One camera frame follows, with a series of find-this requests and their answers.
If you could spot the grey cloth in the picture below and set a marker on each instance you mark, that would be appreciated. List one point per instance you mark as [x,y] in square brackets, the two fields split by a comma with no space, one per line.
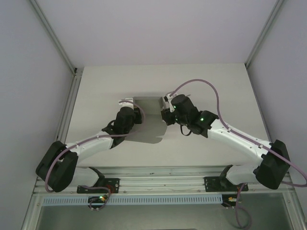
[148,124]

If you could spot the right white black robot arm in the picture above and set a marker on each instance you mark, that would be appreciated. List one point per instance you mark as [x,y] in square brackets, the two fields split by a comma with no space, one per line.
[239,141]

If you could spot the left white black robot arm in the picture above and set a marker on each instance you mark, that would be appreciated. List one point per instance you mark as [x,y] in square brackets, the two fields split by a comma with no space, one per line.
[93,143]

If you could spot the small grey scrap piece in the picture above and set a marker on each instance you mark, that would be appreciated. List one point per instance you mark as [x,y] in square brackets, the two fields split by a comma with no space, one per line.
[188,95]

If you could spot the left controller board with LEDs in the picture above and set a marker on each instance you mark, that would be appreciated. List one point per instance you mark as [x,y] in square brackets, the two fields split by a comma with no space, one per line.
[100,198]

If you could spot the right controller board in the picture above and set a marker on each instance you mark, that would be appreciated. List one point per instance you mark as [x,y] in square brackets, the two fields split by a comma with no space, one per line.
[230,200]

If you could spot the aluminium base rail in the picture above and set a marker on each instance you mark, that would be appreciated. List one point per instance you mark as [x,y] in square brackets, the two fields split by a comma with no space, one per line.
[156,178]

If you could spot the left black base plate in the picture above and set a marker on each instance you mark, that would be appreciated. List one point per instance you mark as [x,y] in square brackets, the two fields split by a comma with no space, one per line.
[112,185]

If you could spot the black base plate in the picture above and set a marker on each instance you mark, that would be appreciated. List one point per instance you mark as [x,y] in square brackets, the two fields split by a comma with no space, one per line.
[213,184]
[112,185]

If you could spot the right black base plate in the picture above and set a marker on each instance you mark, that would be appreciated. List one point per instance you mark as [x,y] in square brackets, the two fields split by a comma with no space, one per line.
[213,184]

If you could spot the left aluminium frame post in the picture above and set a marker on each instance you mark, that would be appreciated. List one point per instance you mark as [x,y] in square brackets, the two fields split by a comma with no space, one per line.
[60,48]

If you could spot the aluminium frame post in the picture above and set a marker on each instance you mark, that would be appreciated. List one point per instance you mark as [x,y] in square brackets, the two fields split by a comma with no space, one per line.
[263,36]
[60,48]

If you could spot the right aluminium frame post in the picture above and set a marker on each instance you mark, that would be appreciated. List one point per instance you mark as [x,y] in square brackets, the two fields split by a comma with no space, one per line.
[263,36]

